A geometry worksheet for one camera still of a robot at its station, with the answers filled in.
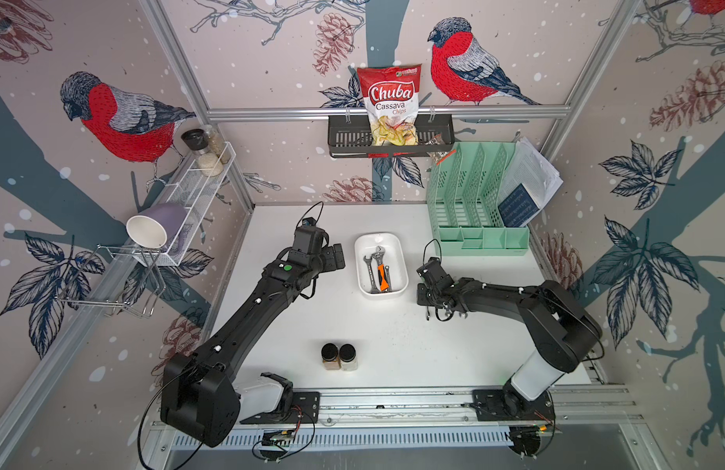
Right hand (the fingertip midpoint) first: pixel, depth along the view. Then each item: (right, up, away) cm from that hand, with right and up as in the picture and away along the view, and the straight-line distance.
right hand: (422, 292), depth 95 cm
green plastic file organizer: (+23, +37, +27) cm, 51 cm away
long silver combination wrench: (-17, +3, +2) cm, 17 cm away
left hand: (-28, +16, -13) cm, 35 cm away
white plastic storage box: (-8, +11, +7) cm, 15 cm away
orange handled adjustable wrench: (-13, +5, +3) cm, 14 cm away
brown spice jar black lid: (-27, -11, -22) cm, 37 cm away
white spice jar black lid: (-23, -11, -22) cm, 34 cm away
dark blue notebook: (+36, +29, +8) cm, 47 cm away
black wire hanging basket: (-25, +52, 0) cm, 58 cm away
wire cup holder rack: (-68, +11, -37) cm, 78 cm away
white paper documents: (+37, +43, +4) cm, 57 cm away
